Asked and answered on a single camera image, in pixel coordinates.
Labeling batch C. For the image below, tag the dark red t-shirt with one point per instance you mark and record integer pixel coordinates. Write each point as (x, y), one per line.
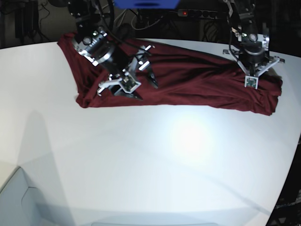
(185, 77)

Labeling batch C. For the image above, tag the black box on floor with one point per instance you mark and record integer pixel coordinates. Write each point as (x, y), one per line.
(26, 20)

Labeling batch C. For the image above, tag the blue box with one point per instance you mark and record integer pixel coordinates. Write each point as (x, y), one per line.
(147, 4)

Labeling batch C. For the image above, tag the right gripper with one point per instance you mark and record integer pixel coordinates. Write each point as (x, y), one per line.
(115, 60)

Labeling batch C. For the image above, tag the white bin at corner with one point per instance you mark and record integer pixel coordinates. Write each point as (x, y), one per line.
(17, 206)

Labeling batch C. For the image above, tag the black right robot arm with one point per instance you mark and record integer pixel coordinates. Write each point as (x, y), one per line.
(96, 42)

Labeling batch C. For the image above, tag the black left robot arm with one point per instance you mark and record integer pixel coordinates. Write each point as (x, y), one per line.
(244, 18)

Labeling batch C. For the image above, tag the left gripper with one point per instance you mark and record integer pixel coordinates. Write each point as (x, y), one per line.
(252, 55)

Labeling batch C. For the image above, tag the black power strip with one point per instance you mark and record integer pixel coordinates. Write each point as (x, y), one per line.
(203, 14)

